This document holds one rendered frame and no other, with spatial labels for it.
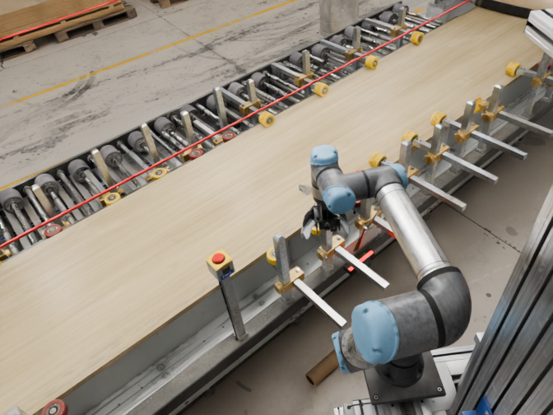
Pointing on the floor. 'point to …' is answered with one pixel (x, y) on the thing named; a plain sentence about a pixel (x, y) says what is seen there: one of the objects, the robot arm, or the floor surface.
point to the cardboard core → (322, 369)
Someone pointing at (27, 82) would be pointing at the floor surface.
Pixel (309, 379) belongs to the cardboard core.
